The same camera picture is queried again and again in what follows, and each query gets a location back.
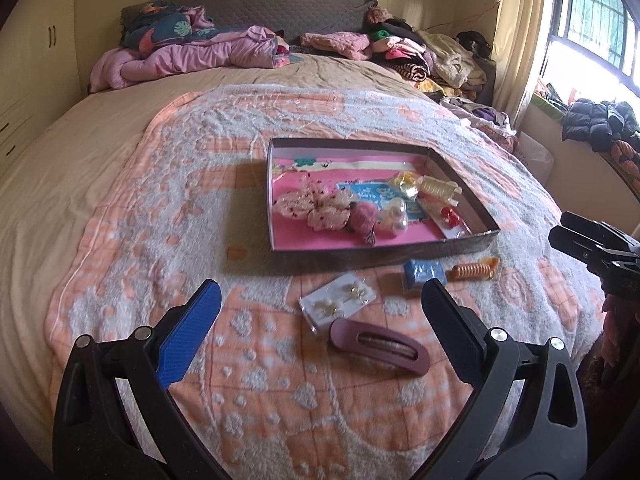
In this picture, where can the red cherry hair clips pack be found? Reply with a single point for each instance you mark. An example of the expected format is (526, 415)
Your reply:
(450, 222)

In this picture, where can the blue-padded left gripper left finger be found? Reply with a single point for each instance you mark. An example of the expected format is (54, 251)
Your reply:
(115, 417)

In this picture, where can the cream built-in wardrobe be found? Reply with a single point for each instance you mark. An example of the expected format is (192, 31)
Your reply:
(39, 73)

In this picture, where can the dark floral pillow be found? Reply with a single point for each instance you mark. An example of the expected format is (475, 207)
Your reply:
(161, 24)

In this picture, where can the pink crumpled duvet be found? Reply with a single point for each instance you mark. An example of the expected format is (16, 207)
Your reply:
(254, 47)

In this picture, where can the cream large claw clip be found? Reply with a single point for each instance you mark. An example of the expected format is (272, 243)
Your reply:
(447, 192)

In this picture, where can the pink knitted garment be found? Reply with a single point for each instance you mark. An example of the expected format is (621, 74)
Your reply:
(352, 45)

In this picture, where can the pile of mixed clothes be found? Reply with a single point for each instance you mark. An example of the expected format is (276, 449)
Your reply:
(433, 62)

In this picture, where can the cream curtain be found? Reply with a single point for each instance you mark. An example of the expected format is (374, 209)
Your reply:
(520, 43)

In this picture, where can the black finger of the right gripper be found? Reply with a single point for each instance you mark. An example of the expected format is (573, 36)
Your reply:
(615, 263)

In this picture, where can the black shallow box pink lining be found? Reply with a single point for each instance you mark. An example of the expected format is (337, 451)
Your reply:
(366, 167)

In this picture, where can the mauve oval hair clip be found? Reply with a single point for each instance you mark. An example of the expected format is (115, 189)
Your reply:
(380, 344)

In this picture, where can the pink pompom hair clip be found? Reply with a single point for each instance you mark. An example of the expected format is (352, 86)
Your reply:
(363, 219)

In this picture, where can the white orange textured blanket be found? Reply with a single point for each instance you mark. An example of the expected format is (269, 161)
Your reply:
(268, 399)

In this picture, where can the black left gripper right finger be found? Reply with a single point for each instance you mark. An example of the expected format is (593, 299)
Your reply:
(524, 418)

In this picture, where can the window with grille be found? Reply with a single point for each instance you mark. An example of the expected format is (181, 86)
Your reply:
(592, 51)

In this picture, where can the earring card in plastic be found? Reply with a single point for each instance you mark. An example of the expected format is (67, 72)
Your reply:
(341, 298)

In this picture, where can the grey quilted headboard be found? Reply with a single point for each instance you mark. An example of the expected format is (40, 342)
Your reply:
(288, 19)

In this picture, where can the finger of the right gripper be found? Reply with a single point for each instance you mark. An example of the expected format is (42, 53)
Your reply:
(600, 232)

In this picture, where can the black puffer jacket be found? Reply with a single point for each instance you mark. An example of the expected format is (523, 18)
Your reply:
(601, 124)

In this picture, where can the bed with beige sheet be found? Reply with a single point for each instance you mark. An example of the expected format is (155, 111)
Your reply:
(52, 191)

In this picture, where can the sheer pink bow hair clip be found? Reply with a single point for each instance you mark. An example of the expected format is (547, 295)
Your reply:
(315, 204)

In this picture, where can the cream pearl claw clip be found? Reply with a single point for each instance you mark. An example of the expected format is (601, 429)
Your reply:
(392, 217)

